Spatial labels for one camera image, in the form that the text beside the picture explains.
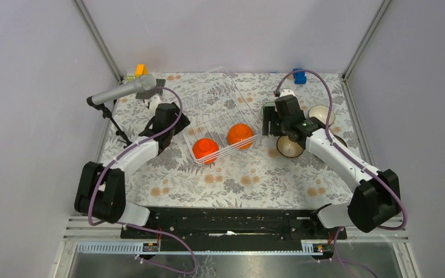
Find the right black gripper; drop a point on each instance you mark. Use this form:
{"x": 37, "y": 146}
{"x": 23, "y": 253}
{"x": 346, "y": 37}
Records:
{"x": 270, "y": 113}

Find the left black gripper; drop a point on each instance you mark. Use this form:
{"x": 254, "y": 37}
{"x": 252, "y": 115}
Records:
{"x": 182, "y": 123}

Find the orange bowl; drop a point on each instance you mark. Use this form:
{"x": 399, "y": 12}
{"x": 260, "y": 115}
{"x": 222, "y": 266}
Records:
{"x": 204, "y": 147}
{"x": 238, "y": 133}

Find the white wire dish rack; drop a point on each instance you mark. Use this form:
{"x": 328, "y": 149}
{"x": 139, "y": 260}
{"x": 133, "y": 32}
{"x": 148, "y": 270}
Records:
{"x": 213, "y": 103}

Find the black gold-rimmed bowl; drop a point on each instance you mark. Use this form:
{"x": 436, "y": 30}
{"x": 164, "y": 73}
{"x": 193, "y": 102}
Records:
{"x": 288, "y": 148}

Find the teal and white bowl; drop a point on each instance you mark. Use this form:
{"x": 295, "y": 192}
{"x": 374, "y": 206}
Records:
{"x": 321, "y": 112}

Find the dark blue glazed bowl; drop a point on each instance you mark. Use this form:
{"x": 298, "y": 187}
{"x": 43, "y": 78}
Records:
{"x": 341, "y": 140}

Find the pale green bowl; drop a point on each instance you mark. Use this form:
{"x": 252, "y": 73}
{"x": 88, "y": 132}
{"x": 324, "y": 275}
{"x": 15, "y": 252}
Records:
{"x": 267, "y": 109}

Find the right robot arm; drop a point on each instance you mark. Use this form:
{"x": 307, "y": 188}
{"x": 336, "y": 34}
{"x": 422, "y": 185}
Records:
{"x": 376, "y": 193}

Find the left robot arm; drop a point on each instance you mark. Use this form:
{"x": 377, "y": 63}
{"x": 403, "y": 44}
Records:
{"x": 101, "y": 192}

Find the blue toy block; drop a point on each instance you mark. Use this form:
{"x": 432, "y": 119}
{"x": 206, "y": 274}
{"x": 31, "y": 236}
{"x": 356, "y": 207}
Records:
{"x": 299, "y": 76}

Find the silver microphone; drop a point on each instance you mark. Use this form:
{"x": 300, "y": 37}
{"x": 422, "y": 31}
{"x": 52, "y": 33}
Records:
{"x": 140, "y": 84}

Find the grey lego baseplate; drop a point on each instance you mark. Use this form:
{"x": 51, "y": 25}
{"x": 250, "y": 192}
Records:
{"x": 156, "y": 91}

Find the yellow toy block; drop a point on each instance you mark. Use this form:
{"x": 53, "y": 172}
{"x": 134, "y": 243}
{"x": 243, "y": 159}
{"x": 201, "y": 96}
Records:
{"x": 140, "y": 70}

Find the light green toy block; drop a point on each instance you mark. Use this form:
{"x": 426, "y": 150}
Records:
{"x": 130, "y": 78}

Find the black microphone stand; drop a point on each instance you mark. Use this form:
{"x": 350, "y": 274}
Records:
{"x": 107, "y": 114}

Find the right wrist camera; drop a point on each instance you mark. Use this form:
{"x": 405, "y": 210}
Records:
{"x": 286, "y": 92}

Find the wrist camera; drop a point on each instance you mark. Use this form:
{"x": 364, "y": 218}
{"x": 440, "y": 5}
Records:
{"x": 286, "y": 92}
{"x": 153, "y": 102}

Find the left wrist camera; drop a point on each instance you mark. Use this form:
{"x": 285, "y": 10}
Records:
{"x": 153, "y": 102}

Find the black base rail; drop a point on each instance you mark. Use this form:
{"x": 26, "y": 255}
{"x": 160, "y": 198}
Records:
{"x": 171, "y": 230}

